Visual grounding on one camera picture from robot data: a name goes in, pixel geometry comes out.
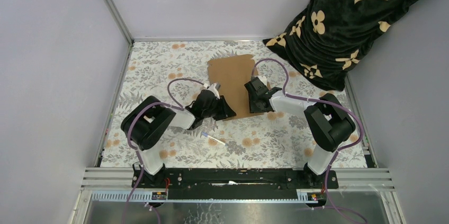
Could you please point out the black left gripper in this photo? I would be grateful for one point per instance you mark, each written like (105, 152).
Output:
(225, 110)

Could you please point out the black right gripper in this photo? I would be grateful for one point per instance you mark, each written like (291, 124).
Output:
(252, 108)

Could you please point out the brown cardboard box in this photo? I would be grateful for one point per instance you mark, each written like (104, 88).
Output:
(232, 73)

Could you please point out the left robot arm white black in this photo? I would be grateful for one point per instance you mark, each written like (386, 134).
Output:
(147, 123)

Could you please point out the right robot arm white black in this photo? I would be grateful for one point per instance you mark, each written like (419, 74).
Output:
(329, 122)

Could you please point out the floral patterned table mat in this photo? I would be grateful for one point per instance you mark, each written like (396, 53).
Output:
(175, 73)

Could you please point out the white blue pen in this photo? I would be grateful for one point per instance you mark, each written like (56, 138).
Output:
(204, 134)

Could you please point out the black beige flower blanket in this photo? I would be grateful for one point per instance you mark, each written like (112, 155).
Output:
(330, 37)

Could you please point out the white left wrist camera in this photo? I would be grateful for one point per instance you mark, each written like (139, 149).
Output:
(214, 88)

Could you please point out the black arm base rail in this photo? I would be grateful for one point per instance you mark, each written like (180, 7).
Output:
(208, 179)

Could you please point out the grey slotted cable duct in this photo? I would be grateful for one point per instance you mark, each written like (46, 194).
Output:
(221, 195)

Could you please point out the aluminium frame post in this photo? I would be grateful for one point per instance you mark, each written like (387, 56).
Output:
(111, 6)

